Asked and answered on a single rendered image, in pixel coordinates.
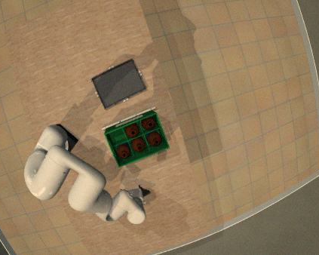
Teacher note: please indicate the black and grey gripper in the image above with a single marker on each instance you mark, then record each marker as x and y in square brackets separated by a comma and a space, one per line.
[140, 192]

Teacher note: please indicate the dark green crate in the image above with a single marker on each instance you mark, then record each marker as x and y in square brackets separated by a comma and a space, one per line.
[117, 135]

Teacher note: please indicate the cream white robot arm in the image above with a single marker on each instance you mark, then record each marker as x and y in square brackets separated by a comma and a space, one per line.
[46, 182]

